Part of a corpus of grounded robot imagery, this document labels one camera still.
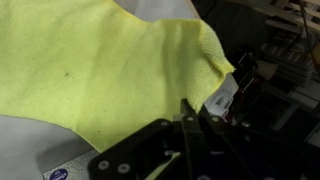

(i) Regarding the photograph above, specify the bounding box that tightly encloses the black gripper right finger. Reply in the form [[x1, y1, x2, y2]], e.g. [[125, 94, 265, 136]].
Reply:
[[199, 106, 300, 180]]

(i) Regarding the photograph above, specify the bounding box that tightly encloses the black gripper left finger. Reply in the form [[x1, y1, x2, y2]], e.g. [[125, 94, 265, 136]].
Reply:
[[180, 99, 206, 180]]

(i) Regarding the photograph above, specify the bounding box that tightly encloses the yellow-green microfiber towel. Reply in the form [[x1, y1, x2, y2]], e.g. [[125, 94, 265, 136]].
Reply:
[[0, 0, 234, 151]]

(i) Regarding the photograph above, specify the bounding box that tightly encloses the grey tissue box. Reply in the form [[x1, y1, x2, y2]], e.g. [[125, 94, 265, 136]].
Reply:
[[43, 149, 99, 180]]

